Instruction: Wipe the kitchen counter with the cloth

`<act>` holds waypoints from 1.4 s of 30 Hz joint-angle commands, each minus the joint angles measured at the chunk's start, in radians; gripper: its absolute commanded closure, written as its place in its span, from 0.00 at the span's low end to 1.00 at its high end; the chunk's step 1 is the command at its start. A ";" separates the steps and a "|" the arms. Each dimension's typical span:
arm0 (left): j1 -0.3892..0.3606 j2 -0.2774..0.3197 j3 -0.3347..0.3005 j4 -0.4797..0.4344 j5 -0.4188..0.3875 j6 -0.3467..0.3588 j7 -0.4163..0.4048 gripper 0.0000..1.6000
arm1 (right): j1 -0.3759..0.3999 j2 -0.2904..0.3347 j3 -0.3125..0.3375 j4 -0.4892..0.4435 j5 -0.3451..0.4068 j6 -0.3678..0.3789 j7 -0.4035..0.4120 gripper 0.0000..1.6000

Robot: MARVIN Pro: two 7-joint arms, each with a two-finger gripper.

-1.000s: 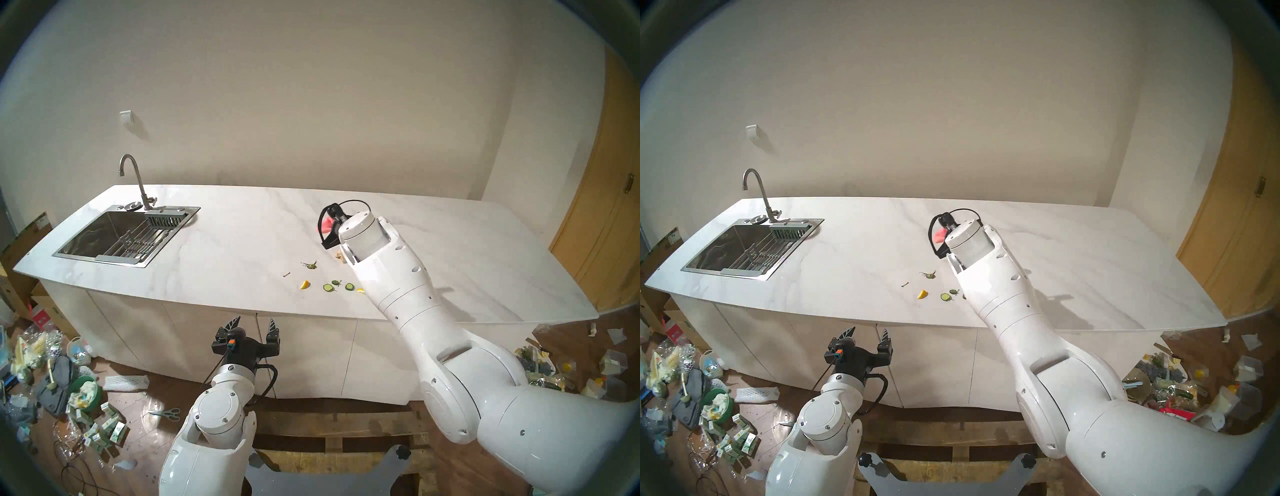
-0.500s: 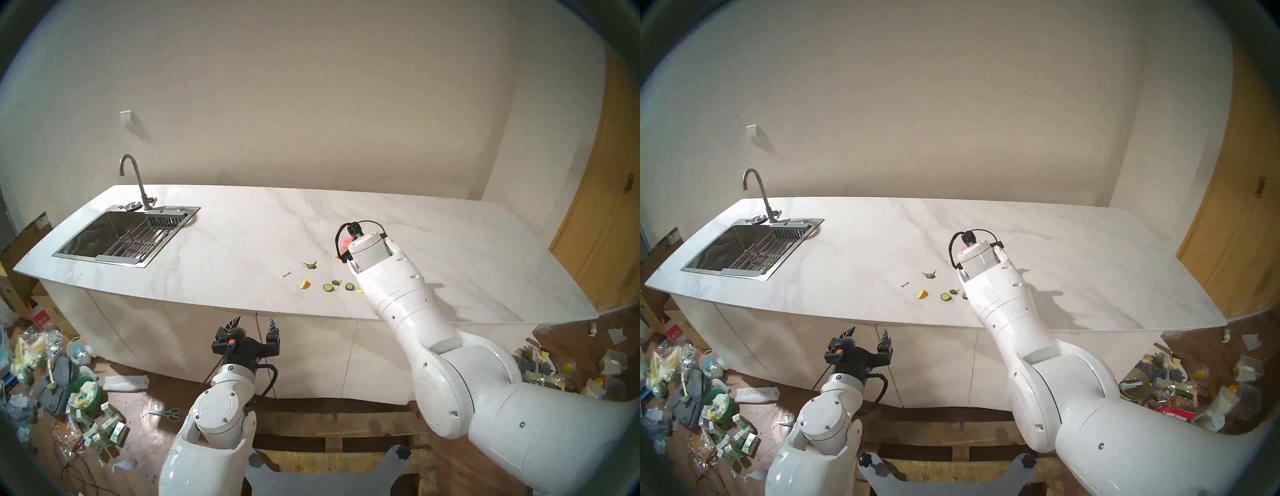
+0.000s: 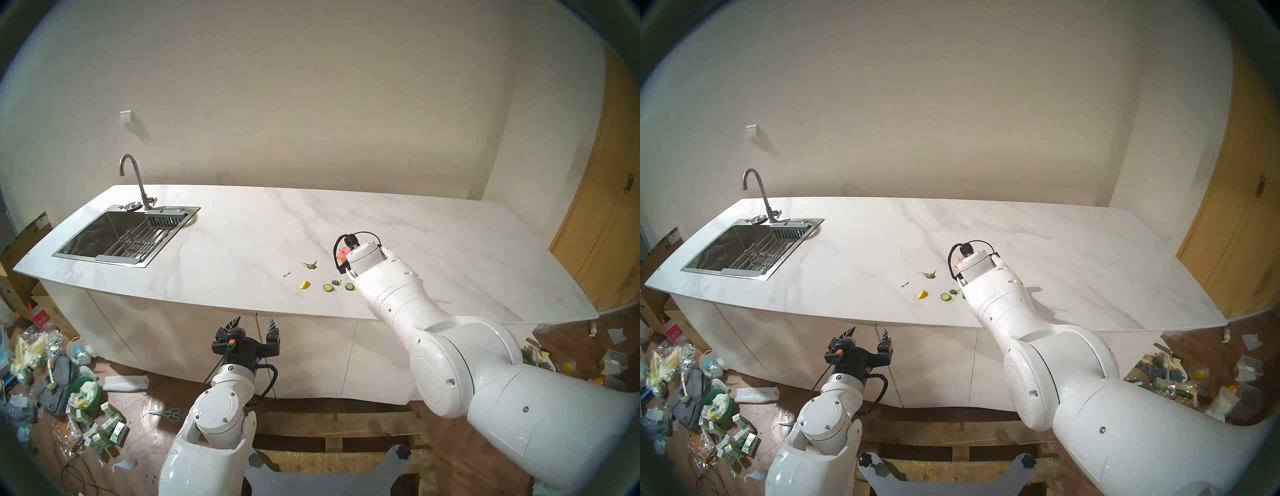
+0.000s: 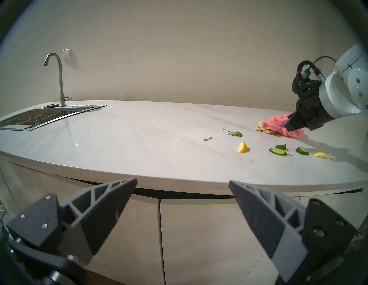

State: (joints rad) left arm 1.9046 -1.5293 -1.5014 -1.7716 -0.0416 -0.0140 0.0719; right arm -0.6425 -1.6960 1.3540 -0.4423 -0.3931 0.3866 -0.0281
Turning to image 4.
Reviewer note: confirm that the yellow lemon wedge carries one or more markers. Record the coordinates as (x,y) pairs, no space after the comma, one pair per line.
(321,155)
(242,147)

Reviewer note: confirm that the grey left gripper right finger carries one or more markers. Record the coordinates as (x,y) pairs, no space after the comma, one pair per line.
(261,215)

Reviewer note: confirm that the dark green cucumber end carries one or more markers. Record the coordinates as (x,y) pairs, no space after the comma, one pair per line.
(281,147)

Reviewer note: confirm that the green leafy stem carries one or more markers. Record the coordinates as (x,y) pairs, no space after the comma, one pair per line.
(237,134)

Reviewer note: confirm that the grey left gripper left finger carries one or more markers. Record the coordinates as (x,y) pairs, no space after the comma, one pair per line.
(106,214)

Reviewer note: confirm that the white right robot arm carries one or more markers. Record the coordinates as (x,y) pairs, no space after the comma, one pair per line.
(348,86)

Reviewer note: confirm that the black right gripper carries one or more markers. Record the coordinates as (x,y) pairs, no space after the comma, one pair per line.
(314,109)

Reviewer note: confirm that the thin cucumber slice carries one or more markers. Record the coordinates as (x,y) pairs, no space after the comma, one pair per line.
(277,151)

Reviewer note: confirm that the pink cleaning cloth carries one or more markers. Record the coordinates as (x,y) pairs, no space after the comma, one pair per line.
(276,122)

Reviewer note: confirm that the white kitchen cabinet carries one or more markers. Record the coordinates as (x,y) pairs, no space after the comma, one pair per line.
(201,229)

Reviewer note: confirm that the white wall socket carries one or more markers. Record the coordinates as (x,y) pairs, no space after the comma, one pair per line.
(67,54)

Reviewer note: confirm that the thick cucumber slice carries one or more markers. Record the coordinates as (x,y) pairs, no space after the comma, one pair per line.
(302,151)

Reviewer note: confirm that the stainless steel sink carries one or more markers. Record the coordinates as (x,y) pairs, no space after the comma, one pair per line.
(26,120)

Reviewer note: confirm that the crumpled beige paper napkin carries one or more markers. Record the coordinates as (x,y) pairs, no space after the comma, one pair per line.
(263,127)

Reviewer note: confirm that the steel gooseneck faucet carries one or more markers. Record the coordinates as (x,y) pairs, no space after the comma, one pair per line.
(61,86)

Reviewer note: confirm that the grey slotted sink caddy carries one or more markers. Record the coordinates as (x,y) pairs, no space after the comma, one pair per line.
(74,109)

